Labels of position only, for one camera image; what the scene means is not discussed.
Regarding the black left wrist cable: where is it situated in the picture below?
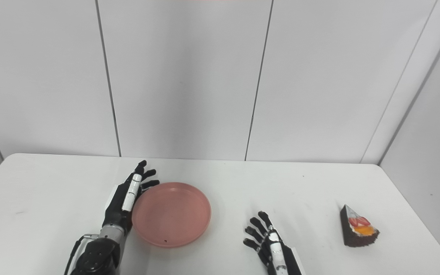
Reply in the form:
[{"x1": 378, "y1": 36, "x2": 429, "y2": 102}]
[{"x1": 64, "y1": 235, "x2": 99, "y2": 275}]

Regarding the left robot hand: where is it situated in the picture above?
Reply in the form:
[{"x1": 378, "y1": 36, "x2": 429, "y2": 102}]
[{"x1": 102, "y1": 160, "x2": 160, "y2": 231}]

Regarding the chocolate cake slice with fruit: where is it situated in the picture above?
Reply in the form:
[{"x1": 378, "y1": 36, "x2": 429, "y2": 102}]
[{"x1": 340, "y1": 204, "x2": 380, "y2": 248}]

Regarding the pink round plate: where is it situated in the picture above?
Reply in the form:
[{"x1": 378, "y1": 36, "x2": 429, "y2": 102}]
[{"x1": 131, "y1": 182, "x2": 212, "y2": 248}]

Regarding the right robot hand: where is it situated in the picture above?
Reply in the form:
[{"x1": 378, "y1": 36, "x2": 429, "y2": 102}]
[{"x1": 243, "y1": 211, "x2": 303, "y2": 275}]

